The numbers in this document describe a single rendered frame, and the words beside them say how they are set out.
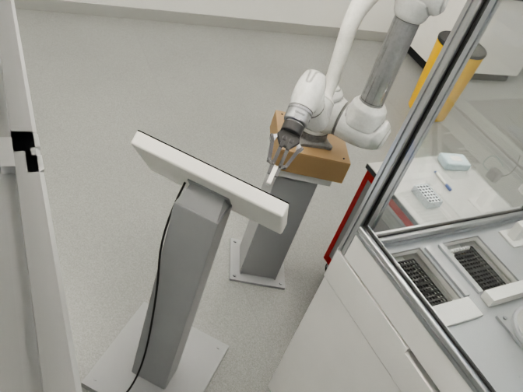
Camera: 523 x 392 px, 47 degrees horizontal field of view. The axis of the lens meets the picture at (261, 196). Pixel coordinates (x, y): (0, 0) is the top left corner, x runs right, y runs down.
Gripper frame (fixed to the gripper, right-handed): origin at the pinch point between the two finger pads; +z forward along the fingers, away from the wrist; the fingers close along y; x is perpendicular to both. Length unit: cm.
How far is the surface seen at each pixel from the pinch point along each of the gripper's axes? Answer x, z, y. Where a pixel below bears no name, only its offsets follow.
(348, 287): 4.5, 23.6, 39.6
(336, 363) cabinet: 21, 48, 50
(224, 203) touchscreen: -9.0, 17.4, -10.6
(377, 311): -7, 29, 49
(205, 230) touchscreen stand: -5.7, 27.4, -12.7
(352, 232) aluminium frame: -4.5, 7.7, 32.2
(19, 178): -161, 51, -21
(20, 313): -166, 58, -16
